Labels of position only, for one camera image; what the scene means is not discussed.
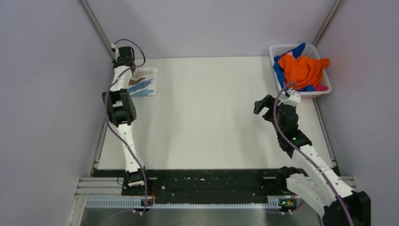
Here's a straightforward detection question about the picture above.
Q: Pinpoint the white t shirt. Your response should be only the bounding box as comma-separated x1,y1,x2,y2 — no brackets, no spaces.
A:
128,67,159,97

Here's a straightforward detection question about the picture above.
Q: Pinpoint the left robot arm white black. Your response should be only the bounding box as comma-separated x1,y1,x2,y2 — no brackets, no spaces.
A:
102,44,151,195

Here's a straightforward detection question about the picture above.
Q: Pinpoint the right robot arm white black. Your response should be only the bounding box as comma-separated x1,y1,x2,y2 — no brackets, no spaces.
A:
253,91,371,226

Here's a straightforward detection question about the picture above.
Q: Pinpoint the pink garment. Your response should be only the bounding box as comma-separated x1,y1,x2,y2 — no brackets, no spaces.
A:
314,84,328,92

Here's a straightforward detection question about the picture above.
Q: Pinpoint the orange t shirt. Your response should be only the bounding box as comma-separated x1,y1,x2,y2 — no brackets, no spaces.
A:
278,55,330,92

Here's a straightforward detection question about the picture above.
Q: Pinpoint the white plastic laundry basket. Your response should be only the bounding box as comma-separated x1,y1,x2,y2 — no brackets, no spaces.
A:
269,43,332,98

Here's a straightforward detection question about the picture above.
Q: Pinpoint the blue t shirt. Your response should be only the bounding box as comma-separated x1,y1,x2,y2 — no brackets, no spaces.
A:
269,43,317,89

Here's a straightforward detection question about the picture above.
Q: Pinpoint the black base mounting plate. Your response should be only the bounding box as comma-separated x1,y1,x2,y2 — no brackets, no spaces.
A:
93,169,297,204

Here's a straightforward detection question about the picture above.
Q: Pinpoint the grey aluminium corner post left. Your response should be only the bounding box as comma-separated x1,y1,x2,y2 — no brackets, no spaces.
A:
77,0,115,60

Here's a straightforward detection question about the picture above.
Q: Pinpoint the grey aluminium corner post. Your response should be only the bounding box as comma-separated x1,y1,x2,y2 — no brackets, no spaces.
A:
77,0,115,60
311,0,345,46

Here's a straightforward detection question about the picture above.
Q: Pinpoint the grey aluminium corner post right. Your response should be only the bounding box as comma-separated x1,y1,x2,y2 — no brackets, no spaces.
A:
311,0,345,46

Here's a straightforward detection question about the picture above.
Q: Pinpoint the aluminium rail frame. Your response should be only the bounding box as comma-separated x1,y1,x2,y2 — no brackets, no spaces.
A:
77,174,356,202

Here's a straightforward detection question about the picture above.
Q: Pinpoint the grey slotted cable duct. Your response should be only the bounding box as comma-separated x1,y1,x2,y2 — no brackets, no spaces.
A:
85,198,297,210

